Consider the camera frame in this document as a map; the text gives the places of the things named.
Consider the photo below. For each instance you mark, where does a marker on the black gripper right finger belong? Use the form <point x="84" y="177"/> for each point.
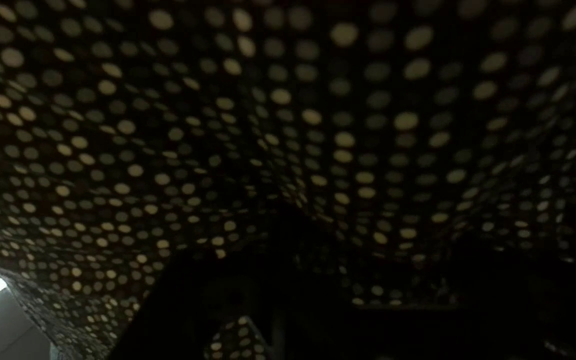
<point x="509" y="309"/>

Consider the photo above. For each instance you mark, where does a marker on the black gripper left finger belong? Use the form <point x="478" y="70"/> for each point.
<point x="195" y="296"/>

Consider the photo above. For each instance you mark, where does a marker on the black dotted pillow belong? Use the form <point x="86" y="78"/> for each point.
<point x="368" y="144"/>

